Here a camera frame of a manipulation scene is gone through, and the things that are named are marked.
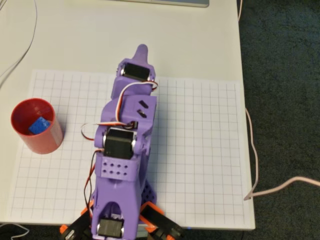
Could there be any black and orange clamp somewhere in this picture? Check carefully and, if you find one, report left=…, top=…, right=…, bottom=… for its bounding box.
left=58, top=205, right=95, bottom=240
left=138, top=201, right=185, bottom=240

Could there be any silver laptop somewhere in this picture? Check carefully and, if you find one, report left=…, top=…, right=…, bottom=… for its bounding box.
left=106, top=0, right=210, bottom=8

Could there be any white grid paper sheet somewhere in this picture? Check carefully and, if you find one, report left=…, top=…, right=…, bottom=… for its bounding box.
left=6, top=69, right=252, bottom=226

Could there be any blue toy brick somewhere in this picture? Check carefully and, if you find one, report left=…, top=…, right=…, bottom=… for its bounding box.
left=27, top=115, right=52, bottom=136

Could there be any red cup with white print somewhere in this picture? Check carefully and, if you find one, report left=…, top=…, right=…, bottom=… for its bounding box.
left=10, top=98, right=64, bottom=156

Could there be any pink cable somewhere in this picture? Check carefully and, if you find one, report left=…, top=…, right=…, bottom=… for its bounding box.
left=236, top=0, right=320, bottom=201

